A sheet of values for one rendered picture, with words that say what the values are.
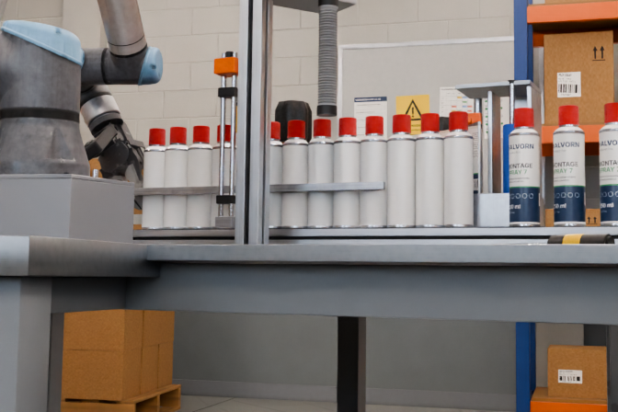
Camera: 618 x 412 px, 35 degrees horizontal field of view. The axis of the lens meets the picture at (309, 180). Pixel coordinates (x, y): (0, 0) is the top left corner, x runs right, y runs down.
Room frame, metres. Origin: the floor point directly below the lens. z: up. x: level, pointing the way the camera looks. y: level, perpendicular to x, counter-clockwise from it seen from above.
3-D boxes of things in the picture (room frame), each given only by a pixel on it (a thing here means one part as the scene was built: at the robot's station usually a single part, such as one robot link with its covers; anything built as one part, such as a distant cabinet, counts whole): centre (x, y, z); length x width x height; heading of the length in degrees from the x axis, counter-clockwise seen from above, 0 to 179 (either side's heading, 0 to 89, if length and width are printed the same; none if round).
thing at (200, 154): (1.91, 0.21, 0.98); 0.05 x 0.05 x 0.20
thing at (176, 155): (1.93, 0.26, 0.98); 0.05 x 0.05 x 0.20
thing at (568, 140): (1.63, -0.44, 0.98); 0.05 x 0.05 x 0.20
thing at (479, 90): (1.78, -0.35, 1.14); 0.14 x 0.11 x 0.01; 66
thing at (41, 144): (1.45, 0.40, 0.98); 0.15 x 0.15 x 0.10
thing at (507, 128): (1.72, -0.36, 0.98); 0.03 x 0.03 x 0.17
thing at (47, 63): (1.45, 0.41, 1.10); 0.13 x 0.12 x 0.14; 84
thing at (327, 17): (1.70, -0.03, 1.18); 0.04 x 0.04 x 0.21
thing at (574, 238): (1.43, -0.35, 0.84); 0.20 x 0.03 x 0.03; 46
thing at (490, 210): (1.77, -0.34, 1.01); 0.14 x 0.13 x 0.26; 66
